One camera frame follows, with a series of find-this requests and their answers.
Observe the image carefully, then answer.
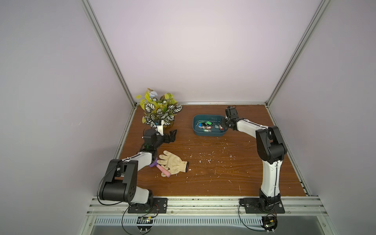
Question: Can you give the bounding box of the teal plastic storage box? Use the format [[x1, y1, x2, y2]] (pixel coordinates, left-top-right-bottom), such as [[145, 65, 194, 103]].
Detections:
[[193, 114, 227, 137]]

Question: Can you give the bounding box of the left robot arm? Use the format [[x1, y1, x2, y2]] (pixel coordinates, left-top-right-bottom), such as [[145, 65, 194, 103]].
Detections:
[[97, 129, 177, 207]]

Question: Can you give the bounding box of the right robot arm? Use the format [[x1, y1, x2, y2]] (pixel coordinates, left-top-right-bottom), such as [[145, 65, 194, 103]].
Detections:
[[221, 115, 287, 210]]

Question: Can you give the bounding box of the beige work glove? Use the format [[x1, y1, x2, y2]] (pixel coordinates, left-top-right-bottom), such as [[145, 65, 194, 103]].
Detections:
[[157, 150, 189, 175]]

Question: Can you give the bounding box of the artificial potted plant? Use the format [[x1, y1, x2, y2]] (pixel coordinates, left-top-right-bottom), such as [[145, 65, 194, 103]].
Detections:
[[136, 88, 183, 129]]

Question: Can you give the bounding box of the purple pink garden trowel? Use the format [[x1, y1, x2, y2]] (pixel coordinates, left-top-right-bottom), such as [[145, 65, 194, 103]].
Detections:
[[149, 158, 171, 177]]

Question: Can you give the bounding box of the left electronics board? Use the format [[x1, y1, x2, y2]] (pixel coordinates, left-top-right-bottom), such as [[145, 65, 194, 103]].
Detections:
[[136, 216, 154, 234]]

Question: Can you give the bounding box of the electronics board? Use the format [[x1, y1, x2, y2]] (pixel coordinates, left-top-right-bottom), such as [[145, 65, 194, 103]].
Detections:
[[136, 216, 154, 234], [261, 214, 278, 233]]

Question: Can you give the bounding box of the right electronics board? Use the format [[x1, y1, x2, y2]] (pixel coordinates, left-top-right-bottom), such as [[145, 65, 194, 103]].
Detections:
[[261, 214, 278, 233]]

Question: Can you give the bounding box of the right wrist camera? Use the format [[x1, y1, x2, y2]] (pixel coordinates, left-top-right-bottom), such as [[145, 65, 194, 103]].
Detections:
[[225, 106, 239, 118]]

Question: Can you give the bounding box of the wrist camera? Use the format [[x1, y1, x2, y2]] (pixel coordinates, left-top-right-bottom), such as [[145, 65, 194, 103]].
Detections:
[[225, 106, 239, 118], [155, 119, 164, 136]]

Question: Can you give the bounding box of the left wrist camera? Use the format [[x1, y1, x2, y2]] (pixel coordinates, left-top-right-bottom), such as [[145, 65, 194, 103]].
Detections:
[[155, 119, 164, 136]]

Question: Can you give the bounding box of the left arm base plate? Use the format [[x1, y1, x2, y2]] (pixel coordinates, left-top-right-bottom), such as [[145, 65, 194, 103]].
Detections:
[[128, 197, 168, 214]]

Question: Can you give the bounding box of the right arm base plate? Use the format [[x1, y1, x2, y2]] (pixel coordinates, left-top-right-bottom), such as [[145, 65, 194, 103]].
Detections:
[[239, 198, 286, 214]]

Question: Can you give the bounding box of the aluminium front rail frame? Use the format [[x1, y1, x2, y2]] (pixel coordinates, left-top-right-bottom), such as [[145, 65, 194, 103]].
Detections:
[[79, 196, 338, 235]]

